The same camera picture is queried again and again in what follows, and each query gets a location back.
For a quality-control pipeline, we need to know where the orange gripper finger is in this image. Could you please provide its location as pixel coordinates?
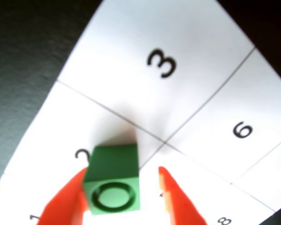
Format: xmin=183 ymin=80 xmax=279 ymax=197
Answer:
xmin=158 ymin=166 xmax=208 ymax=225
xmin=36 ymin=166 xmax=89 ymax=225

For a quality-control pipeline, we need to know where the white numbered grid paper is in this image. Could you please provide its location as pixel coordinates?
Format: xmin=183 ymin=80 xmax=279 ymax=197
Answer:
xmin=0 ymin=0 xmax=281 ymax=225

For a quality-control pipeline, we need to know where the green cube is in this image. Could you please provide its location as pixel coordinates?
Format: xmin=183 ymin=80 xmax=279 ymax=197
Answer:
xmin=83 ymin=143 xmax=141 ymax=216

